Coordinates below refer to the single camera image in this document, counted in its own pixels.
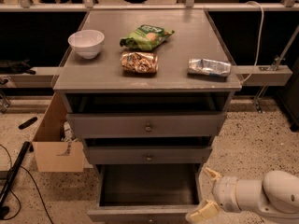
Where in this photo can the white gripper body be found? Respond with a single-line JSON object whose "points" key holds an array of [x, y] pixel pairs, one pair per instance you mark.
{"points": [[222, 189]]}

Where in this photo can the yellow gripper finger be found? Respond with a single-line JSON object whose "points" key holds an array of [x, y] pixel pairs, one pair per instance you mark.
{"points": [[212, 174], [207, 209]]}

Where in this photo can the grey bottom drawer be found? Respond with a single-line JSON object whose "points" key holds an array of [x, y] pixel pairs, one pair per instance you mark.
{"points": [[146, 193]]}

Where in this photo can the grey drawer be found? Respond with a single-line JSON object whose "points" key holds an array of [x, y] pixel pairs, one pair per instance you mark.
{"points": [[146, 150], [146, 193], [138, 125]]}

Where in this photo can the grey wooden drawer cabinet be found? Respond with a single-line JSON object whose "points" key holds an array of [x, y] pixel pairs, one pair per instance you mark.
{"points": [[101, 86]]}

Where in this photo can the grey middle drawer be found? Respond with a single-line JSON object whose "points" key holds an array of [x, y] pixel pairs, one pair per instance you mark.
{"points": [[146, 150]]}

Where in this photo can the grey top drawer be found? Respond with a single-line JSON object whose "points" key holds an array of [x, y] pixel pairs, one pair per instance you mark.
{"points": [[138, 125]]}

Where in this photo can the silver blue snack bag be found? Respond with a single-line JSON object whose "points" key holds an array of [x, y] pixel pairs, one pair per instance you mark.
{"points": [[207, 67]]}

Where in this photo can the brown snack bag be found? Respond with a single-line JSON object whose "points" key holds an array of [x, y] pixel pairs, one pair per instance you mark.
{"points": [[139, 62]]}

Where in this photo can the green snack bag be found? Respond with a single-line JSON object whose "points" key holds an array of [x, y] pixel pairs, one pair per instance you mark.
{"points": [[146, 37]]}

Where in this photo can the cardboard box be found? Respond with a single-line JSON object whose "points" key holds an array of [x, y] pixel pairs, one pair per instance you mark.
{"points": [[53, 151]]}

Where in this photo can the white bowl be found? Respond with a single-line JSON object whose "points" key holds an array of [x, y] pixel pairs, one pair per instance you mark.
{"points": [[87, 43]]}

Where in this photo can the small black object on floor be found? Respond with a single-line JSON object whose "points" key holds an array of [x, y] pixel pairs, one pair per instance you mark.
{"points": [[27, 123]]}

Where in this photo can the black pole on floor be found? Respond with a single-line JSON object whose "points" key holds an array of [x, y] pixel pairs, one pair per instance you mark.
{"points": [[9, 179]]}

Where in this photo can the metal railing frame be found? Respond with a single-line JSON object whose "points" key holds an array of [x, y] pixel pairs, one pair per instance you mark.
{"points": [[40, 33]]}

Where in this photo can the black cloth on rail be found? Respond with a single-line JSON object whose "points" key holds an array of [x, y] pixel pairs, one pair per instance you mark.
{"points": [[16, 67]]}

